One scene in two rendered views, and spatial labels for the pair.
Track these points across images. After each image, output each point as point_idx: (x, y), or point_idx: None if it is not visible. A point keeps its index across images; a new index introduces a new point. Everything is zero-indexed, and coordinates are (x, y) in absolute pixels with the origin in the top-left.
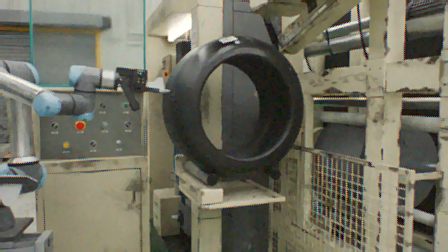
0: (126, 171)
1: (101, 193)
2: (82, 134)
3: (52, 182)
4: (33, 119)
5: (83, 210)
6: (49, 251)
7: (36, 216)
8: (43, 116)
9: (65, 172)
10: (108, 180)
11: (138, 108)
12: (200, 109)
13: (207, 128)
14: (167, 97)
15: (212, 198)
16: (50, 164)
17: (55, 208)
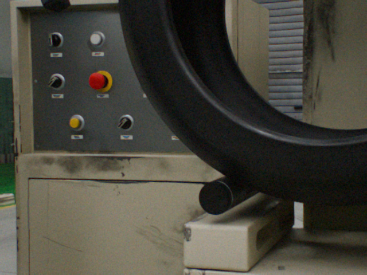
0: (184, 187)
1: (132, 232)
2: (106, 101)
3: (43, 196)
4: (13, 66)
5: (97, 264)
6: None
7: (16, 263)
8: (38, 62)
9: (67, 178)
10: (147, 204)
11: (54, 1)
12: (309, 20)
13: (330, 74)
14: None
15: (214, 252)
16: (41, 159)
17: (47, 252)
